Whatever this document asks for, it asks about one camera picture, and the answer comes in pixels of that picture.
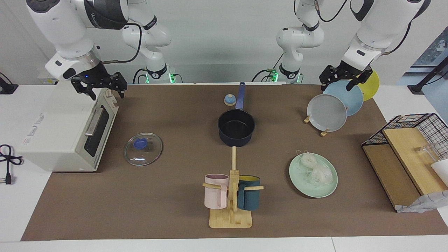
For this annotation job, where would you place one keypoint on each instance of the black stand with pole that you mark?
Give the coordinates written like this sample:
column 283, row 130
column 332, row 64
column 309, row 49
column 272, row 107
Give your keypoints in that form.
column 416, row 89

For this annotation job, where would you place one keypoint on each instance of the brown table mat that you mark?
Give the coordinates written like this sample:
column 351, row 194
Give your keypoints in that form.
column 175, row 196

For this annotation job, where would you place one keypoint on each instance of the white cup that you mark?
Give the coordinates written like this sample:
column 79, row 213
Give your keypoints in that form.
column 441, row 171

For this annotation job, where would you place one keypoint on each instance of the white patterned cloth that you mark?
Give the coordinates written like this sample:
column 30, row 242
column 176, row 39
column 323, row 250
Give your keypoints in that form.
column 423, row 203

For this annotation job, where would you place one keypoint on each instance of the white vermicelli bundle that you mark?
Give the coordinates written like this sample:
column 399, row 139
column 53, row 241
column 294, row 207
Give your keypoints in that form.
column 319, row 175

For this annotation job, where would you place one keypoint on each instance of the clear glass cup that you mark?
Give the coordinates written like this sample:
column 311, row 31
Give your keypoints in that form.
column 428, row 152

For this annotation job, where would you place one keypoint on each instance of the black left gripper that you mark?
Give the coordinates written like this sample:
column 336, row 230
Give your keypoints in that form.
column 337, row 72

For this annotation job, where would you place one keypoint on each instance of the light blue plate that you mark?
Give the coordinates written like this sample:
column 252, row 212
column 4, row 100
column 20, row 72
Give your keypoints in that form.
column 351, row 99

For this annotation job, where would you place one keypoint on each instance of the pink mug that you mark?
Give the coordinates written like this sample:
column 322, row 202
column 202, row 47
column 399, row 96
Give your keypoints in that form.
column 215, row 197

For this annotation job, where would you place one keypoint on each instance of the white toaster oven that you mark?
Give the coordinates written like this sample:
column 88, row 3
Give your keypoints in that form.
column 52, row 140

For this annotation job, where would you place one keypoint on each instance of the grey plate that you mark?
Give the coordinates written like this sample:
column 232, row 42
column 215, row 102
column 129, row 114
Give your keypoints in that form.
column 325, row 113

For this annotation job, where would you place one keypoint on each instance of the black stand base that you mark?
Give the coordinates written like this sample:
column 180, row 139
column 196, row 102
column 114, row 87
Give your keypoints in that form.
column 7, row 88

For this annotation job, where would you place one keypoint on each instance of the yellow plate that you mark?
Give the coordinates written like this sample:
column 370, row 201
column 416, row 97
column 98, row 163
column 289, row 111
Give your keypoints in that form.
column 371, row 87

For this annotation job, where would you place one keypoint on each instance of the green plate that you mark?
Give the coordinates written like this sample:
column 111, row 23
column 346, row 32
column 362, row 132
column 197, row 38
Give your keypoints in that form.
column 308, row 185

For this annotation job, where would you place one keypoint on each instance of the teal mug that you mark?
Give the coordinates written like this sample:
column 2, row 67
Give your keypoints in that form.
column 249, row 199

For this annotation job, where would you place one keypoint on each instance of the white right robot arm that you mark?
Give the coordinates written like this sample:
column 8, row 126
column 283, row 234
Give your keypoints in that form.
column 63, row 28

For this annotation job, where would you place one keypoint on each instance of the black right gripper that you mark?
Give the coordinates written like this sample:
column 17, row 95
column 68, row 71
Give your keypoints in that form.
column 99, row 77

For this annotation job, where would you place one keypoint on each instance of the glass lid with blue knob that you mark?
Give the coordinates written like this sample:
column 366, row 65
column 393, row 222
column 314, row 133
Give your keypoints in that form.
column 147, row 154

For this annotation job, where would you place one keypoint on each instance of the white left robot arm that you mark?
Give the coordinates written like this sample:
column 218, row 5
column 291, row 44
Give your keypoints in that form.
column 381, row 24

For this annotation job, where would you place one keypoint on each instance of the wooden mug tree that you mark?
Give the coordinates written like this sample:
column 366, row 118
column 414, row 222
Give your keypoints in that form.
column 231, row 220

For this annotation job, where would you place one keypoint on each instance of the wooden plate rack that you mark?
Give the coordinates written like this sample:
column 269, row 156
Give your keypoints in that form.
column 324, row 133

